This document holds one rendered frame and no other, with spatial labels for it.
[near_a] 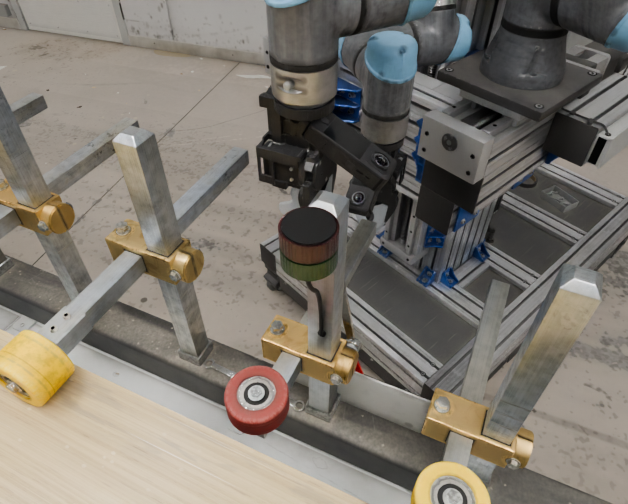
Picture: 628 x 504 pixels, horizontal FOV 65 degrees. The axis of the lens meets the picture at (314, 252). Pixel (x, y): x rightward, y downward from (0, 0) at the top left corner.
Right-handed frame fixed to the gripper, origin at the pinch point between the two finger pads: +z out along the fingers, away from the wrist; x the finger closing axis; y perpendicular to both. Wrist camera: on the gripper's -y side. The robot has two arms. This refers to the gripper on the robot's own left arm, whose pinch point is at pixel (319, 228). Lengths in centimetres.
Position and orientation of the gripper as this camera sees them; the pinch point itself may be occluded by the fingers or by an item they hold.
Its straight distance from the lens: 70.6
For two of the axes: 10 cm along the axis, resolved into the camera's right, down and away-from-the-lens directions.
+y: -9.1, -2.9, 3.0
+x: -4.2, 6.4, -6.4
